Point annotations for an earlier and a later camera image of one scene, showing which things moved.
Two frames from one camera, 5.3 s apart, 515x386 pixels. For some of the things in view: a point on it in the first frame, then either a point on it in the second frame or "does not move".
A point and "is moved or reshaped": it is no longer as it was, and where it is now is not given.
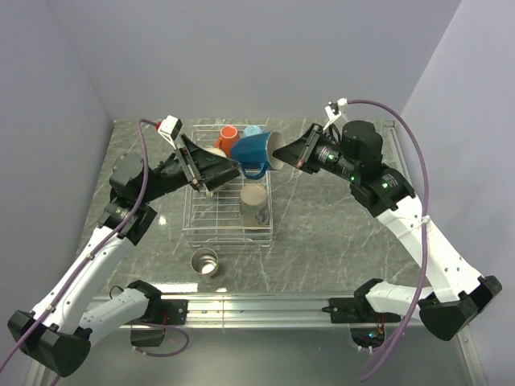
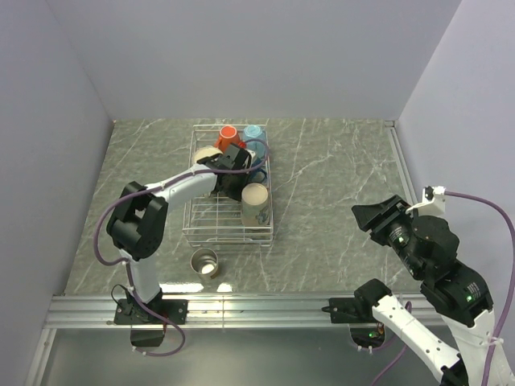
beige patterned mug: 254,206 does not move
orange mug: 228,137 does not move
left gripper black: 204,161 to 236,194
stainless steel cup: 204,262 does not move
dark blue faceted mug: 255,152 is moved or reshaped
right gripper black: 300,152 to 374,215
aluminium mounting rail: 286,312 does not move
